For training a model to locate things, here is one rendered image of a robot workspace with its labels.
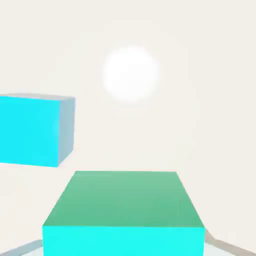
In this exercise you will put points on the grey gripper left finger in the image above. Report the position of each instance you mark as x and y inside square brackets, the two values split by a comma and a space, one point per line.
[30, 250]

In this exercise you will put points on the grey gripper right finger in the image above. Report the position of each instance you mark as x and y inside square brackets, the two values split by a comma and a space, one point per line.
[218, 248]

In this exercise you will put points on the small turquoise cube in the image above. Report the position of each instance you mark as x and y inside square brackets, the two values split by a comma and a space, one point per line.
[124, 220]

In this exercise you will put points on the small cyan cube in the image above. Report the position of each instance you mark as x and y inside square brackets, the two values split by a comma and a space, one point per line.
[30, 130]

